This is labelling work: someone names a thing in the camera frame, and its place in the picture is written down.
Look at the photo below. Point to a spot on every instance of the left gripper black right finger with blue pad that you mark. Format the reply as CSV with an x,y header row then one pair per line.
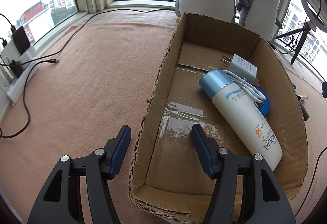
x,y
263,199

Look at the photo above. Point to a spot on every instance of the white ring light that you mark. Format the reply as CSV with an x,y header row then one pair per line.
x,y
316,11

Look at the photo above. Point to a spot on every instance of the white usb charger plug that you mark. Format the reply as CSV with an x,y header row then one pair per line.
x,y
239,68

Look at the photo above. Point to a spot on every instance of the white sunscreen bottle blue cap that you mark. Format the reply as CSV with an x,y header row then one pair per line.
x,y
237,102

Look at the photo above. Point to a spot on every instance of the white power strip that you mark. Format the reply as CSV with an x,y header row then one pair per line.
x,y
9,53

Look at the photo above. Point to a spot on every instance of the black power adapter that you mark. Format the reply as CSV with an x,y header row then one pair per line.
x,y
17,69

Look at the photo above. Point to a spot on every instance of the white marker pen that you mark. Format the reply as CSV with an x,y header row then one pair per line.
x,y
302,97

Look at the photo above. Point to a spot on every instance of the blue round flat object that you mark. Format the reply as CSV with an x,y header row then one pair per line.
x,y
264,107

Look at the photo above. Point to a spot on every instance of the small grey penguin plush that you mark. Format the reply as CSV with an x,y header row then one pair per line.
x,y
260,17

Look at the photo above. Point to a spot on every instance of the black mini tripod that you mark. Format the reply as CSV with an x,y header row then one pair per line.
x,y
295,39

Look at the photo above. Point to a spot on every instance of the pink blanket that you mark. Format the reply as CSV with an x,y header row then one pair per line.
x,y
105,79

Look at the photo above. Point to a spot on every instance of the brown cardboard box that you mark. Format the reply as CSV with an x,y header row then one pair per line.
x,y
223,138

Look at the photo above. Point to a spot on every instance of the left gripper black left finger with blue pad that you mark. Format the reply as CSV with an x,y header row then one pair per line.
x,y
59,200

